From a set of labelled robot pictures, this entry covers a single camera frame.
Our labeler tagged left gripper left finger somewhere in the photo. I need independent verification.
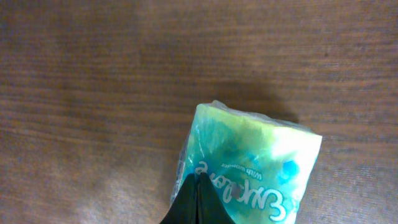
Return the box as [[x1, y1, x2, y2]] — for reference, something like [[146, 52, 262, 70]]
[[160, 174, 197, 224]]

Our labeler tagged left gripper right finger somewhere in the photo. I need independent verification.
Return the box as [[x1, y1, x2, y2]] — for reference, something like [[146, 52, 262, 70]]
[[197, 173, 235, 224]]

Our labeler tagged teal tissue pack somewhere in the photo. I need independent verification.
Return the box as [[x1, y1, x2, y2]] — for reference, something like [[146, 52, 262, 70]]
[[170, 101, 322, 223]]

